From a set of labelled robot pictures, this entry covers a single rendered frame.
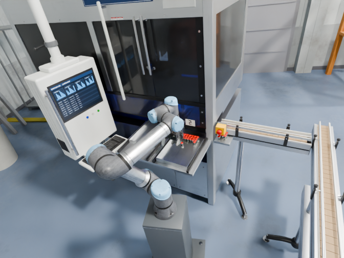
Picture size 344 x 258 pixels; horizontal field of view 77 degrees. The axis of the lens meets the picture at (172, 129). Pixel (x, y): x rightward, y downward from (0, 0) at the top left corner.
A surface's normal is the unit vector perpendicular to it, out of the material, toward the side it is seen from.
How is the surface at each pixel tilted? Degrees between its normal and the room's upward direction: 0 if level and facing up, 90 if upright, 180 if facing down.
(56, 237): 0
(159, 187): 7
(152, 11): 90
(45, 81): 90
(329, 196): 0
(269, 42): 90
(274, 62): 90
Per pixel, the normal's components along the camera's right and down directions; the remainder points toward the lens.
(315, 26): -0.17, 0.59
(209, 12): -0.45, 0.56
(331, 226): -0.11, -0.81
